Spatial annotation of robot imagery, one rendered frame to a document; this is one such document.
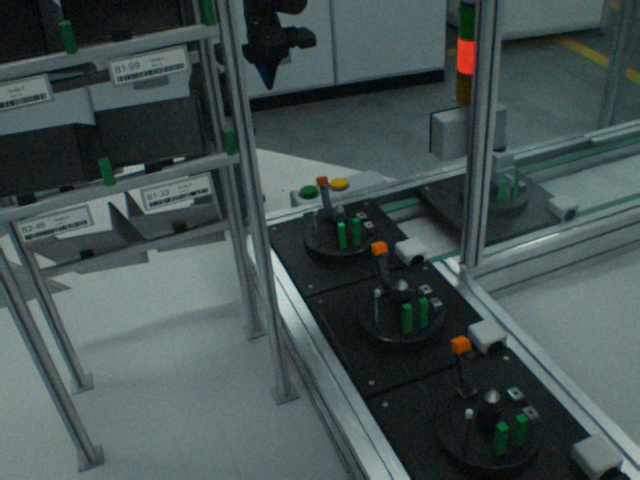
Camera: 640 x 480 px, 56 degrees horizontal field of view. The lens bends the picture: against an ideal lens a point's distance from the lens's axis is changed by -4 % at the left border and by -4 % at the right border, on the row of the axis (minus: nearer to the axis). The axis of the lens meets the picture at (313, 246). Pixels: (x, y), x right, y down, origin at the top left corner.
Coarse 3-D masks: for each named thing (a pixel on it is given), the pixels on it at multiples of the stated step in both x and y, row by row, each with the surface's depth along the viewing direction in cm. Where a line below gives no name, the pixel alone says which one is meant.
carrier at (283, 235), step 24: (312, 216) 127; (336, 216) 114; (360, 216) 119; (384, 216) 125; (288, 240) 120; (312, 240) 116; (336, 240) 116; (360, 240) 114; (384, 240) 118; (408, 240) 114; (288, 264) 114; (312, 264) 114; (336, 264) 113; (360, 264) 112; (408, 264) 111; (312, 288) 108; (336, 288) 108
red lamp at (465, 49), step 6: (462, 42) 91; (468, 42) 90; (462, 48) 91; (468, 48) 90; (462, 54) 92; (468, 54) 91; (462, 60) 92; (468, 60) 91; (462, 66) 93; (468, 66) 92; (462, 72) 93; (468, 72) 92
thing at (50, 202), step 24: (216, 24) 67; (96, 48) 64; (120, 48) 65; (144, 48) 66; (0, 72) 62; (24, 72) 62; (96, 72) 82; (168, 168) 74; (192, 168) 75; (72, 192) 72; (96, 192) 72; (120, 192) 73; (0, 216) 69; (24, 216) 70
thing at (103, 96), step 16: (96, 64) 374; (144, 80) 386; (160, 80) 388; (176, 80) 391; (96, 96) 385; (112, 96) 387; (128, 96) 390; (144, 96) 392; (160, 96) 395; (176, 96) 397
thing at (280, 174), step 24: (144, 168) 175; (264, 168) 169; (288, 168) 168; (312, 168) 167; (336, 168) 165; (264, 192) 158; (288, 192) 157; (96, 216) 155; (0, 240) 150; (48, 264) 140; (144, 264) 137; (72, 288) 132
